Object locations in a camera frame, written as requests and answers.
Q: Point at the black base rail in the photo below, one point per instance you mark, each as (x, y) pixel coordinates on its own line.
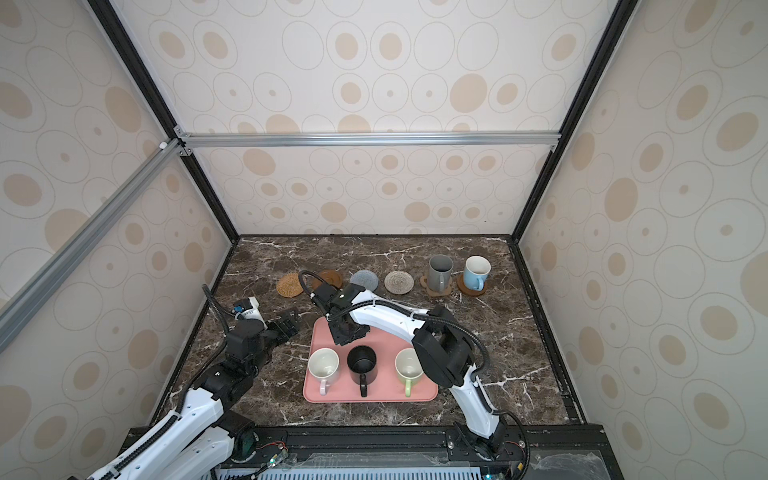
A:
(404, 452)

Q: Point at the light blue mug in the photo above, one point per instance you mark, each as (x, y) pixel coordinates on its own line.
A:
(476, 272)

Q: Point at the brown wooden coaster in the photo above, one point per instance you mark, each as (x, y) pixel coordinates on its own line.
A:
(468, 291)
(332, 277)

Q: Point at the white mug pink handle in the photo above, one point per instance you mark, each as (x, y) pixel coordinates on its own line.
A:
(324, 366)

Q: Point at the paw print coaster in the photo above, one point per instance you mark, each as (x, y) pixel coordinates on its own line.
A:
(433, 294)

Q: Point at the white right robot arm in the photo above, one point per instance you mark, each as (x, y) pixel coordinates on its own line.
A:
(450, 355)

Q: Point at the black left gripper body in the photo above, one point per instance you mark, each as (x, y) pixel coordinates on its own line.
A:
(275, 335)

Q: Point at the pink tray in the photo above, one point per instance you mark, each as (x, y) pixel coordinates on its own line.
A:
(385, 388)

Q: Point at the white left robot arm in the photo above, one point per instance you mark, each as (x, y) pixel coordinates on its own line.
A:
(202, 431)

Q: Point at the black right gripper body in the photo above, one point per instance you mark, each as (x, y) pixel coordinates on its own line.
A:
(345, 335)

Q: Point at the black corner frame post left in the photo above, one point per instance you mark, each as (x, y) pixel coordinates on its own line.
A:
(107, 17)

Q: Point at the black mug front centre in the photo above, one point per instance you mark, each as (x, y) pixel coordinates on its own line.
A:
(362, 363)

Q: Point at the multicolour woven coaster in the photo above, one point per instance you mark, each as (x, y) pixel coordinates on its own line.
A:
(399, 282)

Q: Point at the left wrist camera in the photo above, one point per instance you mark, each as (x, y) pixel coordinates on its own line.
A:
(244, 340)

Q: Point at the silver aluminium rail back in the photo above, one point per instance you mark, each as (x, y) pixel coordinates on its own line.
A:
(375, 139)

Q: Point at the rattan woven coaster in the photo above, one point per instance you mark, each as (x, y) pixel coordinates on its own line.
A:
(289, 286)

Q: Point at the silver aluminium rail left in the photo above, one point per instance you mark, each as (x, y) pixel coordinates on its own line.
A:
(28, 301)

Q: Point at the black corner frame post right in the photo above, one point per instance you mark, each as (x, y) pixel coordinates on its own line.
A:
(605, 49)

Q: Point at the black corner frame post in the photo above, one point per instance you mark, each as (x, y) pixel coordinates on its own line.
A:
(107, 17)
(605, 49)

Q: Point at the grey mug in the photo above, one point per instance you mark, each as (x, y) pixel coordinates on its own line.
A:
(439, 273)

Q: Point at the white mug green handle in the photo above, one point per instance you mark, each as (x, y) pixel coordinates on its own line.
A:
(408, 369)

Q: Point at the grey woven coaster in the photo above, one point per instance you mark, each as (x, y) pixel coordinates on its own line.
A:
(365, 278)

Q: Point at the silver aluminium rail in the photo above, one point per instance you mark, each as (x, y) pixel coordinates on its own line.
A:
(375, 139)
(28, 301)

